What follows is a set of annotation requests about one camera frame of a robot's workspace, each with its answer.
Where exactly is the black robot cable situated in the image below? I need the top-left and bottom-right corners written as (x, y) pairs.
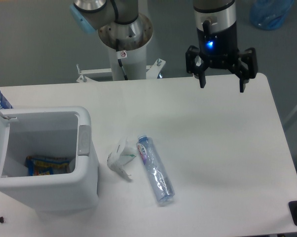
top-left (115, 39), bottom-right (129, 81)

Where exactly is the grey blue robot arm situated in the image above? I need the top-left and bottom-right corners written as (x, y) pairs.
top-left (70, 0), bottom-right (258, 92)

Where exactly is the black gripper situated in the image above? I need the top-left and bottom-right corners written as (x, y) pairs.
top-left (185, 19), bottom-right (258, 93)

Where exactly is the white trash can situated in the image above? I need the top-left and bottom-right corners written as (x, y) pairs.
top-left (0, 106), bottom-right (99, 211)

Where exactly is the clear plastic water bottle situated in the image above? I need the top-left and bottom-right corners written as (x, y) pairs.
top-left (136, 135), bottom-right (175, 205)

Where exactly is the white plastic bag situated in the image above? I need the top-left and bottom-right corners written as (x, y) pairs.
top-left (107, 137), bottom-right (137, 182)

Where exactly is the colourful snack wrapper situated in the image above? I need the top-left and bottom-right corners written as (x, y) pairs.
top-left (25, 156), bottom-right (71, 176)

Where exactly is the blue plastic bag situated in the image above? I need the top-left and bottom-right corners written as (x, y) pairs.
top-left (249, 0), bottom-right (295, 31)

